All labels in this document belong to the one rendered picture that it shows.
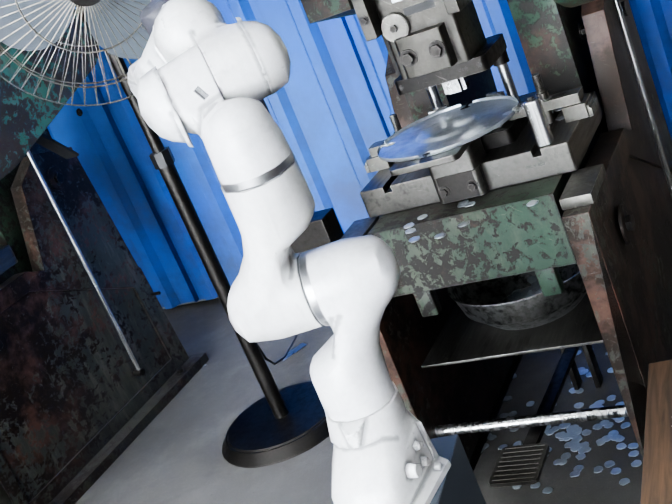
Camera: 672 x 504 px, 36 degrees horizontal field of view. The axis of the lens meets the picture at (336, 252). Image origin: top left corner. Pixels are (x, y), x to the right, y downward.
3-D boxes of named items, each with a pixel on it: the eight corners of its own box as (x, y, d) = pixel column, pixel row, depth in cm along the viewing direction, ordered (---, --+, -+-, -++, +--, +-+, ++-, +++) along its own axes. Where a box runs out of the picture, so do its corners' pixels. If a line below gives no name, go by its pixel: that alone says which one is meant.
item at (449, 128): (498, 139, 182) (497, 134, 182) (357, 174, 197) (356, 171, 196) (533, 87, 206) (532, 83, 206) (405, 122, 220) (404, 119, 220)
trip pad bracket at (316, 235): (356, 299, 212) (320, 214, 205) (316, 306, 216) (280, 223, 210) (366, 285, 216) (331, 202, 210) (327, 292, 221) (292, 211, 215)
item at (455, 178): (479, 218, 188) (455, 151, 184) (411, 233, 195) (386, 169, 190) (511, 166, 208) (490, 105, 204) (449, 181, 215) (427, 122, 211)
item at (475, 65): (493, 81, 199) (483, 55, 197) (401, 108, 209) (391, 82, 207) (512, 57, 212) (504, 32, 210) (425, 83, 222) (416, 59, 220)
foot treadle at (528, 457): (544, 502, 195) (536, 479, 194) (495, 505, 200) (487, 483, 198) (596, 340, 243) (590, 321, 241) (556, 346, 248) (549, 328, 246)
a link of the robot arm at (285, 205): (292, 173, 135) (166, 219, 138) (361, 329, 145) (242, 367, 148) (298, 144, 144) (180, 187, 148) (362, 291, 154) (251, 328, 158)
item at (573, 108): (593, 116, 199) (578, 66, 196) (512, 136, 207) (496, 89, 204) (599, 105, 204) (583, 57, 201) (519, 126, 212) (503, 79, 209)
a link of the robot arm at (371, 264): (443, 393, 147) (382, 240, 139) (323, 430, 150) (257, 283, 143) (441, 357, 157) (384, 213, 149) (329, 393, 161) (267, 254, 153)
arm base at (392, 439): (432, 534, 142) (396, 451, 137) (311, 550, 149) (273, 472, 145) (458, 439, 161) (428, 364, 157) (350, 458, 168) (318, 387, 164)
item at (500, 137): (514, 143, 203) (509, 128, 202) (423, 165, 213) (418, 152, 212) (532, 115, 216) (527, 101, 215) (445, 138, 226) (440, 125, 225)
